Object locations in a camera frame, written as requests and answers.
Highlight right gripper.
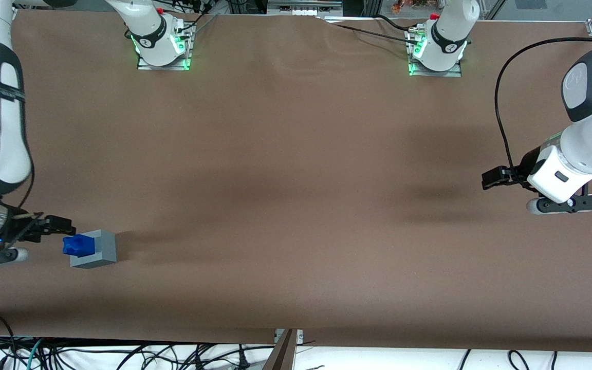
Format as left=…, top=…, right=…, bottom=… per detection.
left=0, top=215, right=77, bottom=255

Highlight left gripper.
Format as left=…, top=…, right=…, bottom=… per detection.
left=482, top=145, right=592, bottom=204

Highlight blue plastic part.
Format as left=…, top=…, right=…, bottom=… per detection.
left=62, top=234, right=95, bottom=258

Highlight gray cube base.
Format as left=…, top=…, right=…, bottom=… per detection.
left=69, top=229, right=118, bottom=269

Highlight orange objects behind table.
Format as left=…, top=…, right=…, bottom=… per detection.
left=391, top=0, right=430, bottom=14

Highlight brown table mat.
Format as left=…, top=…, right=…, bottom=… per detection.
left=0, top=9, right=592, bottom=354

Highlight dark metal beam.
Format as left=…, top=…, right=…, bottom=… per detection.
left=261, top=329, right=298, bottom=370

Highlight white power strip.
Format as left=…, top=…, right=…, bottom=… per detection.
left=268, top=0, right=343, bottom=16

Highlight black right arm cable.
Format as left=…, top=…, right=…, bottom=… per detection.
left=0, top=72, right=35, bottom=212

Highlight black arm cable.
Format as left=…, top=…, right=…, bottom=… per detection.
left=494, top=37, right=592, bottom=180
left=0, top=72, right=35, bottom=212

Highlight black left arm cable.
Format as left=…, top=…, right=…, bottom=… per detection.
left=494, top=37, right=592, bottom=180

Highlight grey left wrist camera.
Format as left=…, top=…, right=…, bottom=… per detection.
left=526, top=194, right=592, bottom=215

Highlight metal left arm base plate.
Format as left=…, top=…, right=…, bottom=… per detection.
left=406, top=26, right=464, bottom=78

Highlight teal floor cable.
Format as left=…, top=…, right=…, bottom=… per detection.
left=26, top=338, right=45, bottom=370

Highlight short black curved cable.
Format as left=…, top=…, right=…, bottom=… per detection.
left=376, top=14, right=415, bottom=32

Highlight long black cable on mat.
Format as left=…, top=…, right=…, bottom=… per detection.
left=327, top=22, right=422, bottom=45

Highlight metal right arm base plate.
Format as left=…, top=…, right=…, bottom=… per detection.
left=137, top=23, right=194, bottom=71

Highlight silver table edge bracket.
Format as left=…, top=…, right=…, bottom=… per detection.
left=274, top=329, right=304, bottom=344

